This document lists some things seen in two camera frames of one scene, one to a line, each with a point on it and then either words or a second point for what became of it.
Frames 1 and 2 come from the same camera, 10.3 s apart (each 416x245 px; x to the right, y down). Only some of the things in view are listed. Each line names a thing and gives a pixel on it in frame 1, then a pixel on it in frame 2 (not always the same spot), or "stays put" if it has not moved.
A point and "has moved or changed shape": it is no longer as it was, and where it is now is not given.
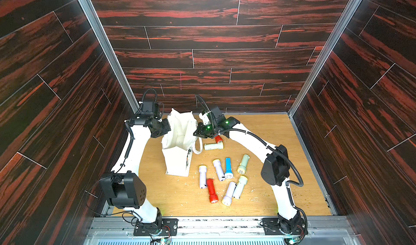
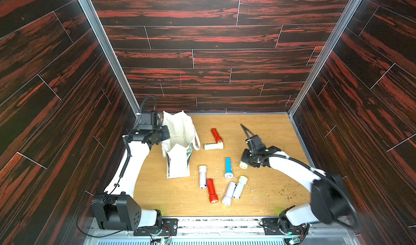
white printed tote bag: (177, 148) stays put
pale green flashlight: (241, 169) has moved or changed shape
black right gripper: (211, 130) -> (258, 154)
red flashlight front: (213, 196) stays put
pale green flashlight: (240, 187) stays put
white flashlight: (202, 169) stays put
